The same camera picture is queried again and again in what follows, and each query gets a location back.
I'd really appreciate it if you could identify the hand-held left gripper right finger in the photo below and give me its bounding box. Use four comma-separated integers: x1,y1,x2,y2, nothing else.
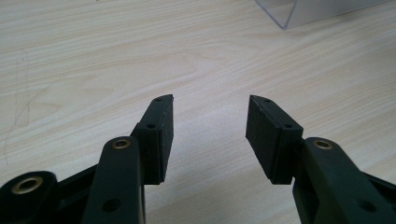
245,94,396,224

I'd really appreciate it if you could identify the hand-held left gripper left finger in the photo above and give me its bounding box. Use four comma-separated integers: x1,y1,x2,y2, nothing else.
81,93,175,224

